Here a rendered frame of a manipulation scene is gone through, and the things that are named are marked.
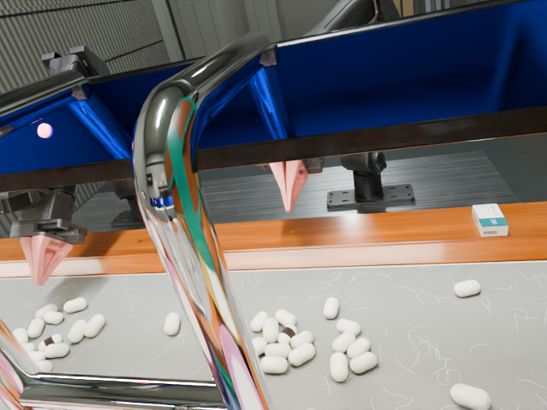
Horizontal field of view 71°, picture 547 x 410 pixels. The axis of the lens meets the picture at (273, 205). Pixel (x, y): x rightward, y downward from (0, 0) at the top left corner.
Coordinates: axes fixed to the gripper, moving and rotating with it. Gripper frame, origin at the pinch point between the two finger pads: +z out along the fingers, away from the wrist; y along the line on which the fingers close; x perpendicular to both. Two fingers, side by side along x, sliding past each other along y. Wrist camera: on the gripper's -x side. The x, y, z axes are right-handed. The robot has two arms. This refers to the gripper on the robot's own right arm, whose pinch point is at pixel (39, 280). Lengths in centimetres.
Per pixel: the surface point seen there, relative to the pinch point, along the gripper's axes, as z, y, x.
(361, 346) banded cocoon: 9, 51, 0
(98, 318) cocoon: 5.8, 10.6, 2.5
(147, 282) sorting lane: -0.8, 13.1, 10.6
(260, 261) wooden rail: -4.1, 33.7, 12.0
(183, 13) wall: -374, -163, 276
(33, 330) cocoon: 7.8, -0.2, 1.2
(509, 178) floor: -77, 123, 171
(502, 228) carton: -7, 71, 11
